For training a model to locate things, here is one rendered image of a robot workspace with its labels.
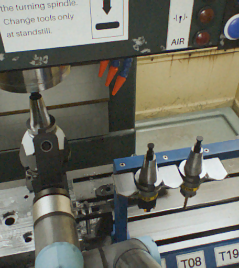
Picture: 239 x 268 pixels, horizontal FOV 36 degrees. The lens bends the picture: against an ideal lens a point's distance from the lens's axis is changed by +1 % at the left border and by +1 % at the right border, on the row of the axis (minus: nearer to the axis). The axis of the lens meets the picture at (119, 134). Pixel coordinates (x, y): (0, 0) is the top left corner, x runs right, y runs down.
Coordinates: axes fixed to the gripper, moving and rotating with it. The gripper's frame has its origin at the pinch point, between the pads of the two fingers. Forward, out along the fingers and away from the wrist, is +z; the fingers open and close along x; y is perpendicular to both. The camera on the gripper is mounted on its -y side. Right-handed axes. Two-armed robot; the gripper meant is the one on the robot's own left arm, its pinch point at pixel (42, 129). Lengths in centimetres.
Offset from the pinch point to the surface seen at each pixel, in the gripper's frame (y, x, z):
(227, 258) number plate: 40, 43, -20
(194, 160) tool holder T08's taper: 5.7, 32.2, -12.4
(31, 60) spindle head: -29.8, 1.4, -21.4
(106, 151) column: 54, 22, 43
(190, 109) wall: 69, 76, 79
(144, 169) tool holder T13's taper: 6.3, 20.8, -12.0
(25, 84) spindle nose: -18.2, -0.9, -9.0
